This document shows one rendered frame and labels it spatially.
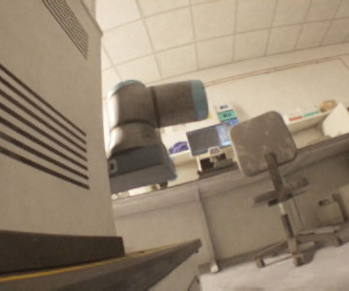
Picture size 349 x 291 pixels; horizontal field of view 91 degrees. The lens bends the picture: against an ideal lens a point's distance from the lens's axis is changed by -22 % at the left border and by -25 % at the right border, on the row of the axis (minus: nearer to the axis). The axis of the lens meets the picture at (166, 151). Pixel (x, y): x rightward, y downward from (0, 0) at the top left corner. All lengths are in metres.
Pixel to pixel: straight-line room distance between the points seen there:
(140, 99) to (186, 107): 0.14
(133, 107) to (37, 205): 0.50
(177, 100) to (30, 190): 0.55
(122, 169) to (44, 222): 0.39
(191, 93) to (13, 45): 0.54
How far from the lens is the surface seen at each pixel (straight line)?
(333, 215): 2.50
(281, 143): 1.41
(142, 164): 0.55
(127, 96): 0.68
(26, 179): 0.20
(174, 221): 2.49
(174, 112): 0.67
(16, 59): 0.25
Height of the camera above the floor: 0.33
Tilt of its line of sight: 24 degrees up
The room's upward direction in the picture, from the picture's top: 13 degrees counter-clockwise
